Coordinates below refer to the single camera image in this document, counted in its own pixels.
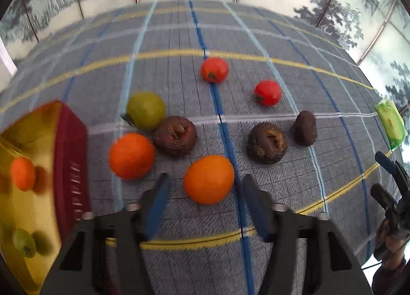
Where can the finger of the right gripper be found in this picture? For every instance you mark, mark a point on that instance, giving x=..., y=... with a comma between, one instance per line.
x=394, y=168
x=385, y=200

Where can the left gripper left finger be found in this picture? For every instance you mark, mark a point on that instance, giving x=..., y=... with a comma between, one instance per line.
x=81, y=266

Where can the small green fruit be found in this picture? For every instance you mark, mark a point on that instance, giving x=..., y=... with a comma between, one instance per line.
x=24, y=243

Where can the dark brown dried fruit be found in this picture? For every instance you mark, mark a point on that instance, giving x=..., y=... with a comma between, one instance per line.
x=266, y=144
x=175, y=136
x=305, y=129

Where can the orange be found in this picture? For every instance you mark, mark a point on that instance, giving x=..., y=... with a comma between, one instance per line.
x=209, y=179
x=23, y=173
x=131, y=156

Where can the red tomato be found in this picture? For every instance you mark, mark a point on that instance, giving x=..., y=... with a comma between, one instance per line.
x=267, y=93
x=214, y=70

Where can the orange front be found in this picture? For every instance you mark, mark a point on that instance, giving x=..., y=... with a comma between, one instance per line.
x=209, y=179

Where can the person's right forearm sleeve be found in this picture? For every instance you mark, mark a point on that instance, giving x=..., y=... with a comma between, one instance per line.
x=385, y=278

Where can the person's right hand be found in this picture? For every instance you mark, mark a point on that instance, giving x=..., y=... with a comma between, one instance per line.
x=394, y=245

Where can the green snack packet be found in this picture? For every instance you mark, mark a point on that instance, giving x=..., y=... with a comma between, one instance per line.
x=392, y=122

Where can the gold red toffee tin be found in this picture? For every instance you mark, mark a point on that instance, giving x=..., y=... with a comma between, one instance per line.
x=55, y=140

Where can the orange in tin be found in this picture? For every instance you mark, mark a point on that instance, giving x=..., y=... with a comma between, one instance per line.
x=23, y=173

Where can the green fruit on cloth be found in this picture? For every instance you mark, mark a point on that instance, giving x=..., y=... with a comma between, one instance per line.
x=145, y=110

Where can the blue plaid tablecloth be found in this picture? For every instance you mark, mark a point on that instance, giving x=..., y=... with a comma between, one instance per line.
x=215, y=249

